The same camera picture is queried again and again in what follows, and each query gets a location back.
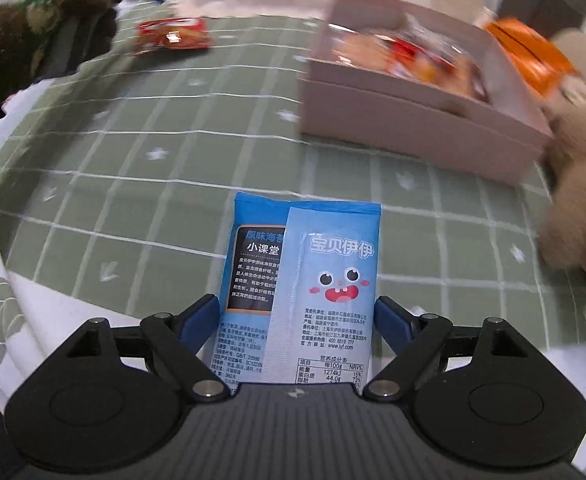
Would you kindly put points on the pink gift box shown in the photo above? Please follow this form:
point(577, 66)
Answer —
point(498, 140)

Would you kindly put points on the green grid tablecloth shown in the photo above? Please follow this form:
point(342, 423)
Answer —
point(117, 188)

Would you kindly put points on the orange snack bag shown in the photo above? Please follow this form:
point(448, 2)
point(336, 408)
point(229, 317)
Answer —
point(539, 62)

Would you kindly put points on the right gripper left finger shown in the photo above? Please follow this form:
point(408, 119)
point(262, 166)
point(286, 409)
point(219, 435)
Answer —
point(175, 341)

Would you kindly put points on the blue seaweed snack packet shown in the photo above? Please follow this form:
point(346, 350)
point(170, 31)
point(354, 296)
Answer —
point(298, 292)

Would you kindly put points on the brown teddy bear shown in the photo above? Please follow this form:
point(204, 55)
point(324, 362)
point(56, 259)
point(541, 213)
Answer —
point(562, 238)

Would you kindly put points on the round bread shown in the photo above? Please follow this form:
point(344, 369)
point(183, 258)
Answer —
point(362, 51)

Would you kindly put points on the red chicken leg packet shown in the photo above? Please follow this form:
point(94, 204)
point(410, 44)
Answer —
point(172, 34)

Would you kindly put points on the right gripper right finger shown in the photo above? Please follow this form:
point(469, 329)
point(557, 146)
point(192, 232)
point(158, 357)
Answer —
point(417, 342)

